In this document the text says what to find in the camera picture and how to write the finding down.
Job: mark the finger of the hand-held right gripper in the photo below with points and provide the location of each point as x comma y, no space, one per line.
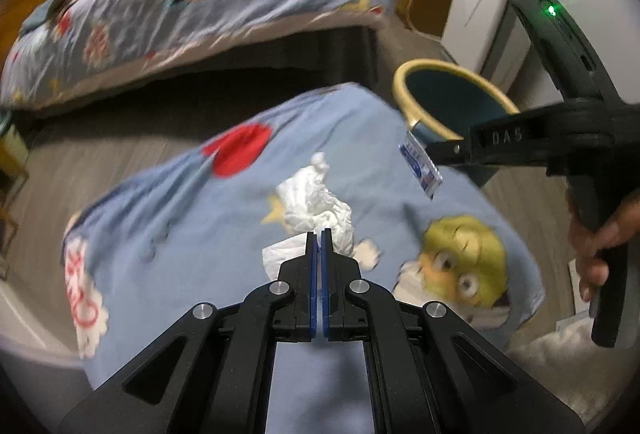
452,152

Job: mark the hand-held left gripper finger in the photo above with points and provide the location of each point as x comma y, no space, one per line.
325,274
313,274

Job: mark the blue white sachet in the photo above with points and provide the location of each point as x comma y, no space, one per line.
422,166

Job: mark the blue bin with yellow rim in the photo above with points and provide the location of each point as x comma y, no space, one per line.
450,93

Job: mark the white tissue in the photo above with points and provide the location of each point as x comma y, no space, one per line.
310,204

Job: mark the person's right hand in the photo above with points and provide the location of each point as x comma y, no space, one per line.
590,259

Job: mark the white air purifier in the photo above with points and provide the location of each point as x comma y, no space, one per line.
480,23

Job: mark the white fluffy cloth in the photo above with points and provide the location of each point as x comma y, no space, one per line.
560,364

